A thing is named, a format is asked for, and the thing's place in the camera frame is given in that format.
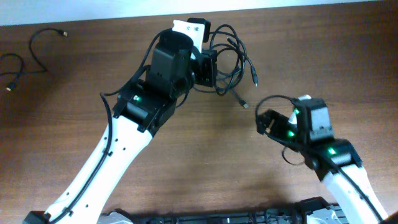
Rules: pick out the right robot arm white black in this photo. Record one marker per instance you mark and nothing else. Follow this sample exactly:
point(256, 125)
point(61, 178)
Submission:
point(336, 162)

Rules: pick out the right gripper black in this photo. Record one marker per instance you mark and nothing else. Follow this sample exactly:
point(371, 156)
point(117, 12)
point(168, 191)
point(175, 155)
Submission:
point(273, 117)

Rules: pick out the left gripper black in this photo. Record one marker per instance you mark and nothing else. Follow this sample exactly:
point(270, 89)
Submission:
point(209, 58)

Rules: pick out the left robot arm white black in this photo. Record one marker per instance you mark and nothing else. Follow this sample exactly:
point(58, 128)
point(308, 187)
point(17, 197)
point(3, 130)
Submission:
point(144, 104)

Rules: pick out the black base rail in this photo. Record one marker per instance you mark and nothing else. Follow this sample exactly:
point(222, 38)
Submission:
point(312, 210)

